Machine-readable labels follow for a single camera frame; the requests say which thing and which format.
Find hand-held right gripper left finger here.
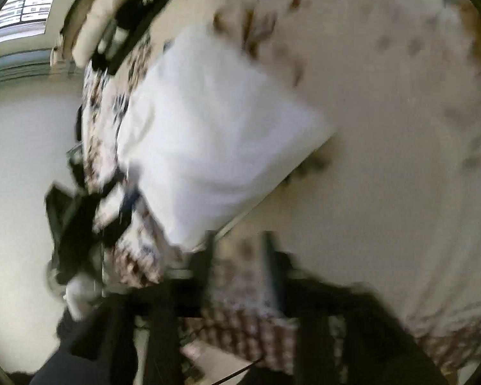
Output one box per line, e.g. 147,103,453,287
92,230,218,385

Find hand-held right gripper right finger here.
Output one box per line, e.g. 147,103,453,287
262,230,450,385

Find black cable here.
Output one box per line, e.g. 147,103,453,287
207,359,266,385

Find printed bed sheet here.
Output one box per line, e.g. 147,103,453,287
78,0,481,378

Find pile of beige and black clothes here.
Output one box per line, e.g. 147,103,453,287
50,0,185,77

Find white garment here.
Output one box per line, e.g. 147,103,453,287
116,24,334,252

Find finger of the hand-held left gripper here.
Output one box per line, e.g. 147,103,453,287
101,176,142,248

